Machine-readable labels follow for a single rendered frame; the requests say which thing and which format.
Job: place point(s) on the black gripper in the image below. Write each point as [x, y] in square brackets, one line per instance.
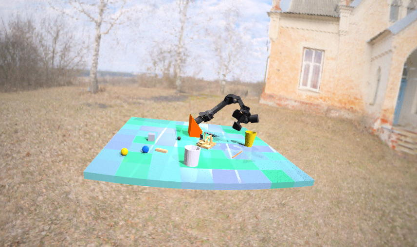
[241, 118]

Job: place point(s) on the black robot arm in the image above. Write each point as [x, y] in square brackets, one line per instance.
[229, 99]

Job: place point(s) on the white cup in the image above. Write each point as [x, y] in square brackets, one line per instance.
[191, 155]

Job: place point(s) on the yellow cup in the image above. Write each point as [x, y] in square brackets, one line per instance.
[249, 138]

